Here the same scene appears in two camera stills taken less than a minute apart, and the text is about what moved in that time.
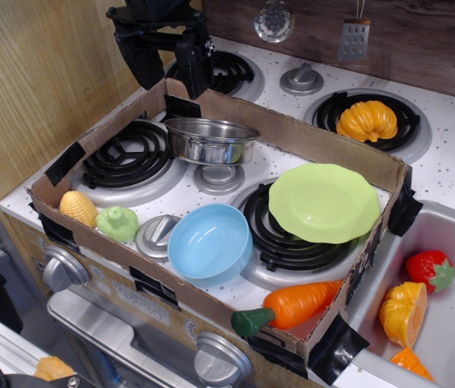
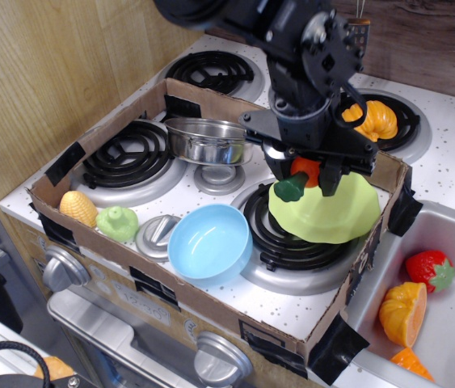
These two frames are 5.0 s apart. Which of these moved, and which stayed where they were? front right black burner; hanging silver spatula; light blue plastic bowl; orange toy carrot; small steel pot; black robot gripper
Moved: black robot gripper; orange toy carrot
Stayed: hanging silver spatula; small steel pot; front right black burner; light blue plastic bowl
